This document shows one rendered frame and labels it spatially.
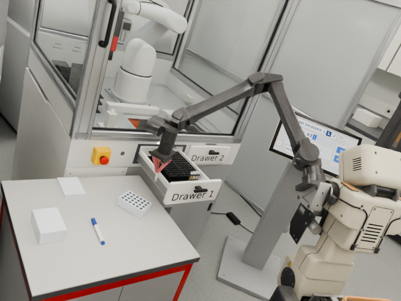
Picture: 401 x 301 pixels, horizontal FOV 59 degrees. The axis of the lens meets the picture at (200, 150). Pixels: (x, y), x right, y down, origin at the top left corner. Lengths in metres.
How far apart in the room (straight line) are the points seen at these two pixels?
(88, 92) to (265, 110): 2.17
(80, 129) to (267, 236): 1.55
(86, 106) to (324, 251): 1.13
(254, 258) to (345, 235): 1.36
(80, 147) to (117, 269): 0.59
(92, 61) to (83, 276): 0.79
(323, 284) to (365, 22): 2.06
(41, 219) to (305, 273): 1.02
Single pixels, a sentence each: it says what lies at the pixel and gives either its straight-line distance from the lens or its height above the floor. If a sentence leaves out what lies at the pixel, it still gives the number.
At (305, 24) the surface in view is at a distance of 3.28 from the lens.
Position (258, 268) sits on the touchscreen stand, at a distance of 2.76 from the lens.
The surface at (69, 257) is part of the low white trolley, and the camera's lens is 1.30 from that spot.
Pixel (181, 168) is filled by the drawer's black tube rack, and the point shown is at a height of 0.90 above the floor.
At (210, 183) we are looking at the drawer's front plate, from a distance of 1.63.
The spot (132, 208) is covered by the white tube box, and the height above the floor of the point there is 0.78.
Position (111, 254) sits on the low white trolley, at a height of 0.76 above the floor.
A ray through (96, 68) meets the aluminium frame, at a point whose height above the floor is 1.27.
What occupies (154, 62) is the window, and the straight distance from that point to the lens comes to 1.60.
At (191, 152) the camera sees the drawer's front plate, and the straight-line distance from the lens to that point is 1.92.
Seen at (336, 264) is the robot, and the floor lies 0.90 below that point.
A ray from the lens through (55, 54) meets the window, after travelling 1.94.
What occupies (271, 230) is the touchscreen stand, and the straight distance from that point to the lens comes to 2.57.
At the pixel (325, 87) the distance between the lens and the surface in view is 3.11.
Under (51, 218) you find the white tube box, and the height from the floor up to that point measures 0.81.
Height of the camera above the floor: 1.67
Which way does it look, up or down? 23 degrees down
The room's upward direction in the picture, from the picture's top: 21 degrees clockwise
